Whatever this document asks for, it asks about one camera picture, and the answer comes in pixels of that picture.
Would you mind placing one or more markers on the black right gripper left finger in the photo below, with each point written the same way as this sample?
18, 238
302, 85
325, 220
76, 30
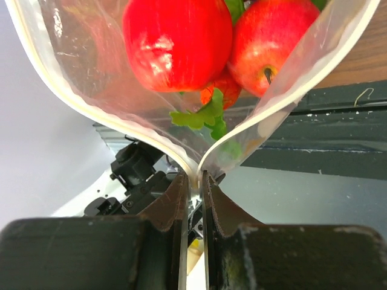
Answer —
145, 251

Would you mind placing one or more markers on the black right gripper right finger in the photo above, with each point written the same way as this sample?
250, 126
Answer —
243, 253

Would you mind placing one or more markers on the orange carrot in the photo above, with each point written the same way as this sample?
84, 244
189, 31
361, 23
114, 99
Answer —
221, 94

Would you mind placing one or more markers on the red apple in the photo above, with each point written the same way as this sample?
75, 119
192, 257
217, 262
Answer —
263, 38
175, 46

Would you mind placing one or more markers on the clear polka-dot zip bag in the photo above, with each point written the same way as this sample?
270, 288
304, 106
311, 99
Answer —
78, 50

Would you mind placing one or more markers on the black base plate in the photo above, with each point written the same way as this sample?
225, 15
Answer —
334, 131

